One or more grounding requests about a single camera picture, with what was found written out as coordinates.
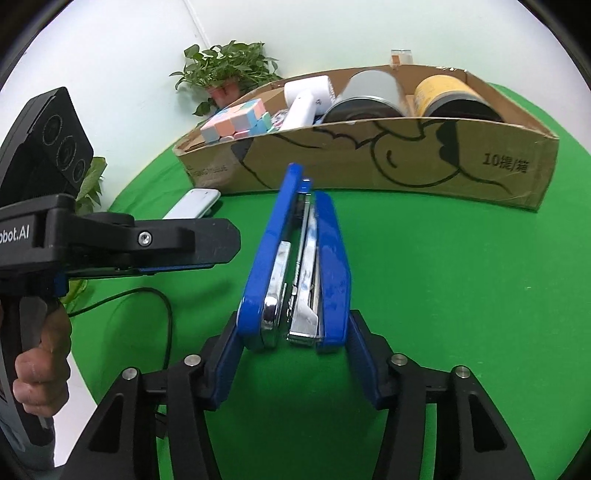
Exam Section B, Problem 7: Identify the blue stapler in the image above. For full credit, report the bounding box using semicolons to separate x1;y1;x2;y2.
236;163;352;351

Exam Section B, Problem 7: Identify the white handheld fan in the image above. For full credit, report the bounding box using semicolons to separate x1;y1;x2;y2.
280;75;335;131

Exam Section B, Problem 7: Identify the silver metal cylinder can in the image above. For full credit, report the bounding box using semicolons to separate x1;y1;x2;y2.
322;69;410;124

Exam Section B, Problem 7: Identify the yellow spray can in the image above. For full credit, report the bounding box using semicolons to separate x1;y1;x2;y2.
414;74;504;123

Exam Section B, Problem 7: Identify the person's left hand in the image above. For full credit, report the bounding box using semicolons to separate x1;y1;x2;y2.
12;303;72;418

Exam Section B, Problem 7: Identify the white power bank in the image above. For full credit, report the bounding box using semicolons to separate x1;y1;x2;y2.
163;188;221;220

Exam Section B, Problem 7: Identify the green table mat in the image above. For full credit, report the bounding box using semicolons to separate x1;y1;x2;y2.
72;101;590;479

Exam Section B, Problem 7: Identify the pastel puzzle cube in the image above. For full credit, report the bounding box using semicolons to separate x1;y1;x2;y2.
200;98;273;144

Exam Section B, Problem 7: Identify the green potted plant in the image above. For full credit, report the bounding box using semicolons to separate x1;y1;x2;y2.
169;40;281;117

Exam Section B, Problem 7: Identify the colourful cartoon picture book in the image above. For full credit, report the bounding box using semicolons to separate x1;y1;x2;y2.
267;109;288;133

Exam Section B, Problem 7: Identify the brown cardboard box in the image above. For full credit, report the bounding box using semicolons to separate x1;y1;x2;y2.
172;65;559;210

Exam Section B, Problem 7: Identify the clear glass jar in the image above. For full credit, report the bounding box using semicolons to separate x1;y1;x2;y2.
390;49;414;69

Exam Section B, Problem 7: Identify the black cable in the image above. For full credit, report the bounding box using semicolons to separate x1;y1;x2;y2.
66;286;174;372

